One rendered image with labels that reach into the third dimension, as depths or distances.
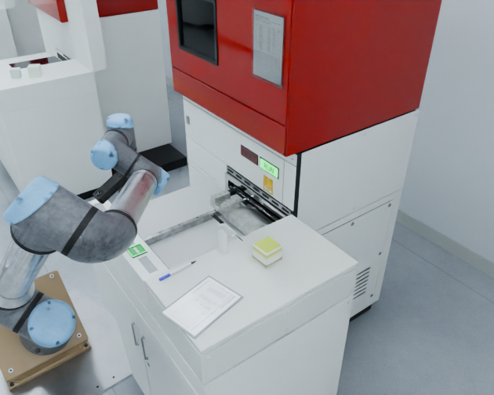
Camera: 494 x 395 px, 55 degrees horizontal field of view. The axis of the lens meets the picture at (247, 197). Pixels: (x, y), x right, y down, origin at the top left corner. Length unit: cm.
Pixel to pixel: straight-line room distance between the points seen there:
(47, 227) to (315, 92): 101
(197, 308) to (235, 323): 13
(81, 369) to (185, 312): 36
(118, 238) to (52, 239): 13
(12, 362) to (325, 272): 97
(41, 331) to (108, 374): 29
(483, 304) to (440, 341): 43
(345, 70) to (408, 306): 163
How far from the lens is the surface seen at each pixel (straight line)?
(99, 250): 100
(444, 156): 317
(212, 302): 147
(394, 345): 272
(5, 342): 157
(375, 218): 230
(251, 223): 191
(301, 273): 157
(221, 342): 138
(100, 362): 157
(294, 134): 165
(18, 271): 118
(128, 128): 143
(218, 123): 209
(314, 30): 157
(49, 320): 134
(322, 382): 200
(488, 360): 283
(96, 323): 168
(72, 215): 99
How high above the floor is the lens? 202
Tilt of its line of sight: 33 degrees down
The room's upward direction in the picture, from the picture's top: straight up
